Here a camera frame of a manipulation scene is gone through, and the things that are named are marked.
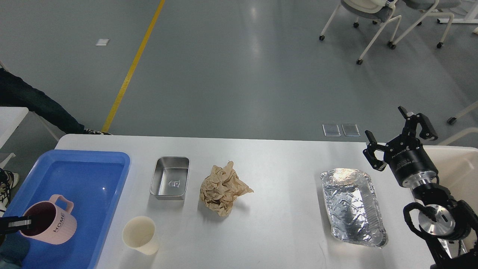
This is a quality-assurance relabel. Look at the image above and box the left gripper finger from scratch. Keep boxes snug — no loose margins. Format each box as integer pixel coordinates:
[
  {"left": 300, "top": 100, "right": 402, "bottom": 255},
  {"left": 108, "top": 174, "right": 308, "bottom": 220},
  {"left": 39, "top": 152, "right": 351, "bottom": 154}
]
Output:
[{"left": 0, "top": 216, "right": 32, "bottom": 235}]

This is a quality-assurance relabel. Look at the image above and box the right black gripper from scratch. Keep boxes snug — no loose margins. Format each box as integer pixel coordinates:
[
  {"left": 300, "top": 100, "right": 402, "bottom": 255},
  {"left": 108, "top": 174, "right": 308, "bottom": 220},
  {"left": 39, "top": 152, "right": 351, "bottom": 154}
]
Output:
[{"left": 363, "top": 106, "right": 438, "bottom": 188}]

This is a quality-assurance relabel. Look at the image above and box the pink mug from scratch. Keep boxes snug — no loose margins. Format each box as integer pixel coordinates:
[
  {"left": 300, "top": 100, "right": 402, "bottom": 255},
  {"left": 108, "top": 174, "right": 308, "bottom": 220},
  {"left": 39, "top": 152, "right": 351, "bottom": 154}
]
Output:
[{"left": 19, "top": 194, "right": 77, "bottom": 245}]

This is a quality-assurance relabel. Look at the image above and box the aluminium foil tray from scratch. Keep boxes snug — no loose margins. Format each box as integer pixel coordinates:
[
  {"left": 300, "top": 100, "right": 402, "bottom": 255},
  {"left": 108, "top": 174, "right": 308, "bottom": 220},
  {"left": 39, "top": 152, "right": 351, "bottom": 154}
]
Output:
[{"left": 320, "top": 167, "right": 388, "bottom": 248}]

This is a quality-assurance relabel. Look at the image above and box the steel rectangular container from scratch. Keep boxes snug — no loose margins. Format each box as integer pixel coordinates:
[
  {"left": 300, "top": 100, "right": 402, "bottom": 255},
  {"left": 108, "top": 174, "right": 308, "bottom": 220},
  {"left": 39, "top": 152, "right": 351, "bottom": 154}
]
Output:
[{"left": 149, "top": 157, "right": 190, "bottom": 201}]

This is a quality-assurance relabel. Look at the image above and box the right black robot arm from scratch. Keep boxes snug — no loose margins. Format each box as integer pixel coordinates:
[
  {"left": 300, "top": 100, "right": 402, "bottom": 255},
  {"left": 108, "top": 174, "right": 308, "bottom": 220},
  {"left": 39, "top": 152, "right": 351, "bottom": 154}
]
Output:
[{"left": 363, "top": 106, "right": 478, "bottom": 269}]

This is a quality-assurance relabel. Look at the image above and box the black white sneaker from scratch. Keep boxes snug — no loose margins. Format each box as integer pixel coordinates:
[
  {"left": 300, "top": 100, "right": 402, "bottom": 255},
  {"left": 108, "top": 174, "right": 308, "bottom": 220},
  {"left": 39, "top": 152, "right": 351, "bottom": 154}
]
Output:
[{"left": 0, "top": 168, "right": 19, "bottom": 217}]

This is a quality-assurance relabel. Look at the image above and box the right floor outlet plate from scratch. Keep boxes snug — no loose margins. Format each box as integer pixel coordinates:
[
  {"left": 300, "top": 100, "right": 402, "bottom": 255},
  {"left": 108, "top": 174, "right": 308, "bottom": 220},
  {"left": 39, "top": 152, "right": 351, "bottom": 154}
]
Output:
[{"left": 341, "top": 124, "right": 361, "bottom": 137}]

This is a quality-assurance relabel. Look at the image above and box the floor outlet plate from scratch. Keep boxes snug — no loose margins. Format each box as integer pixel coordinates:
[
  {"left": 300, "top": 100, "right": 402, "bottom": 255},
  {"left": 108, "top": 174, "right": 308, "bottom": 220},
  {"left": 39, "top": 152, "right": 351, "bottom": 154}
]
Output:
[
  {"left": 341, "top": 124, "right": 361, "bottom": 137},
  {"left": 322, "top": 124, "right": 341, "bottom": 137}
]

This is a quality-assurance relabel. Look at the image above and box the chair leg with caster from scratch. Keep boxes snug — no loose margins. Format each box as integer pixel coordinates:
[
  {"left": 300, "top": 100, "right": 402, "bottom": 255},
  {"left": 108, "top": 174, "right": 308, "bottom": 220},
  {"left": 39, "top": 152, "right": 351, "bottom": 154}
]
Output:
[{"left": 447, "top": 101, "right": 478, "bottom": 125}]

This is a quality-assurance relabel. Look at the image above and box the left floor outlet plate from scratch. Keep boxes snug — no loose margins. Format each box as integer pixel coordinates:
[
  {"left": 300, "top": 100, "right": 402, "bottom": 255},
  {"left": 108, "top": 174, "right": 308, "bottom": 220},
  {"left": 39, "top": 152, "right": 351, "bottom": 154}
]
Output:
[{"left": 322, "top": 124, "right": 341, "bottom": 137}]

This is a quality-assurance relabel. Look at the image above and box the blue plastic tray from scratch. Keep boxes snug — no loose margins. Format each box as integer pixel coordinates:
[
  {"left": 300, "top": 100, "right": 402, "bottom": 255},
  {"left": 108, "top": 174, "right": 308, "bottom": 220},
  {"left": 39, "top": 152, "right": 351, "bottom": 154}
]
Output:
[{"left": 5, "top": 150, "right": 130, "bottom": 269}]

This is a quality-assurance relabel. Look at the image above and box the white office chair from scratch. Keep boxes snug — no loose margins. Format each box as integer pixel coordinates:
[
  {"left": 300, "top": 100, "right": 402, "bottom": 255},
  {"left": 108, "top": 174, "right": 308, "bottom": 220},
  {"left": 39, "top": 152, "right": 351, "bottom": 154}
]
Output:
[
  {"left": 388, "top": 0, "right": 463, "bottom": 49},
  {"left": 318, "top": 0, "right": 402, "bottom": 65}
]

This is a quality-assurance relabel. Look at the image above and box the cream paper cup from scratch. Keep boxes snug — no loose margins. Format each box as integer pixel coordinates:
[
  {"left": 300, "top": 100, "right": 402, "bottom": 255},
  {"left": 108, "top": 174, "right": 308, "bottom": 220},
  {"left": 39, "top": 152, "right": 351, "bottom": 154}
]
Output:
[{"left": 122, "top": 216, "right": 159, "bottom": 255}]

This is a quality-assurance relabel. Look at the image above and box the person in dark jeans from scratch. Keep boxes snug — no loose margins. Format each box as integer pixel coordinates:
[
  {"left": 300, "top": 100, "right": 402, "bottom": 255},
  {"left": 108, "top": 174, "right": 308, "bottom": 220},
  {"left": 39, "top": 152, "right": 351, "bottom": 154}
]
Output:
[{"left": 0, "top": 67, "right": 109, "bottom": 135}]

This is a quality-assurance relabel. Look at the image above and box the crumpled brown paper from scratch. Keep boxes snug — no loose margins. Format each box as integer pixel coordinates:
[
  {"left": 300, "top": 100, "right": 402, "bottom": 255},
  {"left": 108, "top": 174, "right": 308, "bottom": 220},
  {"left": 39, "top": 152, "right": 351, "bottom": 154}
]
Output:
[{"left": 199, "top": 161, "right": 254, "bottom": 217}]

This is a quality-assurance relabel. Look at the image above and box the small white floor plate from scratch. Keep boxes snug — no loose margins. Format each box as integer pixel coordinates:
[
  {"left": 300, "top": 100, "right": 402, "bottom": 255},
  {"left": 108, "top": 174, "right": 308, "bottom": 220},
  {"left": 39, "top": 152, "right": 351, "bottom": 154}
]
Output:
[{"left": 95, "top": 38, "right": 110, "bottom": 46}]

